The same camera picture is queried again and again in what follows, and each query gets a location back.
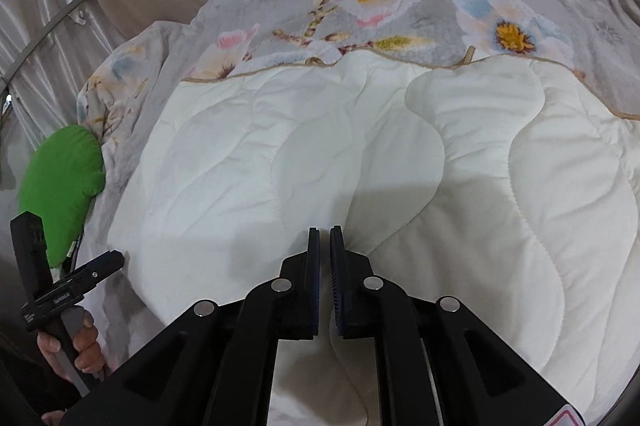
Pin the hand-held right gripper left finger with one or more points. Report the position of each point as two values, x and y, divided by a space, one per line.
314 286

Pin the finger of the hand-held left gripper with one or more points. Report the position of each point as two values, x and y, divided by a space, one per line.
102 263

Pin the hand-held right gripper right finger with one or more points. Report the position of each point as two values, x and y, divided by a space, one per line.
336 286

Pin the grey floral fleece blanket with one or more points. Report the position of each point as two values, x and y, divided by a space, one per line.
400 6

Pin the white quilted comforter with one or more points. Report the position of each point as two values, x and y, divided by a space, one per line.
400 156

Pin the person's left hand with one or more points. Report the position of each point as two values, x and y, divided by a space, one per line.
87 346

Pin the green pillow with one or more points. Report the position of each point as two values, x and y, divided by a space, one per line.
60 191

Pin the silver satin curtain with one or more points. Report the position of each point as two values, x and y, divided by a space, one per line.
40 36

